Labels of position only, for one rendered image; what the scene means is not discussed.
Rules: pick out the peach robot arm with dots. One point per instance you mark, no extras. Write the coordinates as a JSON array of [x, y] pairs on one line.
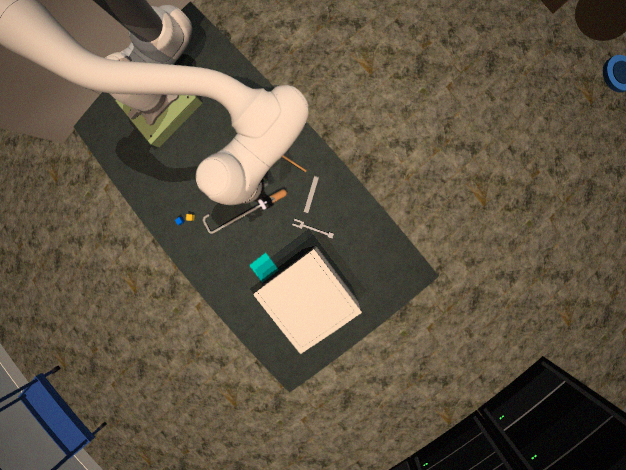
[[267, 123]]

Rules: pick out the teal square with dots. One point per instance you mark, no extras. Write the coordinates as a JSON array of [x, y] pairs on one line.
[[264, 267]]

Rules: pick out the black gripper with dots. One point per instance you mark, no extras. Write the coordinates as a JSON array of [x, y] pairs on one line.
[[264, 205]]

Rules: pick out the cream flat bar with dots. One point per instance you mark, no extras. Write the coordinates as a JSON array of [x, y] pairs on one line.
[[311, 193]]

